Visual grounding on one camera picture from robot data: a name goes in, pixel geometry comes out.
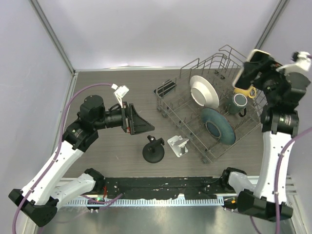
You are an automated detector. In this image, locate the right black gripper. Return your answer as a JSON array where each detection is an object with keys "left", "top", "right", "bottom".
[{"left": 243, "top": 56, "right": 293, "bottom": 105}]

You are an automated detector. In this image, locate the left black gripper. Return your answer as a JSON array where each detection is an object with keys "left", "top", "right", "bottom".
[{"left": 94, "top": 101, "right": 154, "bottom": 134}]

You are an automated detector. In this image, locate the black round phone stand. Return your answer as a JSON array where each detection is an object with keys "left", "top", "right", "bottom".
[{"left": 142, "top": 135, "right": 165, "bottom": 163}]

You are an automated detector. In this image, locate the white cased smartphone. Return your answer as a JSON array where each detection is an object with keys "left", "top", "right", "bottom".
[{"left": 233, "top": 49, "right": 272, "bottom": 90}]

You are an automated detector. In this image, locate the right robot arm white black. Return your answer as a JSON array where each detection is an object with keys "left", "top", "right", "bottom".
[{"left": 220, "top": 49, "right": 312, "bottom": 222}]

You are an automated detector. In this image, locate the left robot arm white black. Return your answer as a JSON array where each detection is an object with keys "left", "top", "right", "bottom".
[{"left": 8, "top": 95, "right": 155, "bottom": 227}]

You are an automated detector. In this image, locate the silver phone stand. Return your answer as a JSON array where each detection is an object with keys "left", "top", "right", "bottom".
[{"left": 167, "top": 136, "right": 189, "bottom": 157}]

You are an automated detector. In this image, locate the yellow mug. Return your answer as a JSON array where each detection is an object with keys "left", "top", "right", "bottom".
[{"left": 234, "top": 85, "right": 257, "bottom": 98}]

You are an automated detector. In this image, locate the dark green mug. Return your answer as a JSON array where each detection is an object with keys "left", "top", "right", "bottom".
[{"left": 225, "top": 93, "right": 248, "bottom": 117}]

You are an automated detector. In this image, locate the white plate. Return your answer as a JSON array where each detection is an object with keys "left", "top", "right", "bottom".
[{"left": 190, "top": 75, "right": 219, "bottom": 109}]

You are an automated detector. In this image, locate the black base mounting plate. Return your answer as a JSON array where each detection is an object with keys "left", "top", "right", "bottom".
[{"left": 101, "top": 176, "right": 234, "bottom": 200}]

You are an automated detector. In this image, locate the blue ceramic plate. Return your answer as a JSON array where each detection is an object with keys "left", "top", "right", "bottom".
[{"left": 200, "top": 108, "right": 236, "bottom": 145}]

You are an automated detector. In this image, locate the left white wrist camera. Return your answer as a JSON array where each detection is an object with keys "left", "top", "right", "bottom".
[{"left": 114, "top": 85, "right": 129, "bottom": 107}]

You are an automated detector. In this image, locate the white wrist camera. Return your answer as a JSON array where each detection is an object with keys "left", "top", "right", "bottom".
[
  {"left": 276, "top": 52, "right": 312, "bottom": 76},
  {"left": 114, "top": 85, "right": 129, "bottom": 107}
]

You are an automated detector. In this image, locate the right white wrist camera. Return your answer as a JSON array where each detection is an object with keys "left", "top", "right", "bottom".
[{"left": 276, "top": 52, "right": 312, "bottom": 76}]

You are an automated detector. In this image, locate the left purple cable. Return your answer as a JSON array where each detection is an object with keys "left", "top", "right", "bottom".
[{"left": 12, "top": 82, "right": 119, "bottom": 234}]

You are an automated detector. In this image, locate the purple cable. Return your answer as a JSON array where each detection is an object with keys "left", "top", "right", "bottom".
[
  {"left": 12, "top": 82, "right": 119, "bottom": 234},
  {"left": 250, "top": 52, "right": 312, "bottom": 234}
]

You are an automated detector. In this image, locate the grey wire dish rack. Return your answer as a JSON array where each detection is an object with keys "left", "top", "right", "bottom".
[{"left": 156, "top": 44, "right": 267, "bottom": 163}]

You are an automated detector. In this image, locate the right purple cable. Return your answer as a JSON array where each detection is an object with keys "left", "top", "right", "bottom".
[{"left": 250, "top": 52, "right": 312, "bottom": 234}]

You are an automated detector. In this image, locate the slotted cable duct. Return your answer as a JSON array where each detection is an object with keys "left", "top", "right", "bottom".
[{"left": 64, "top": 196, "right": 224, "bottom": 208}]

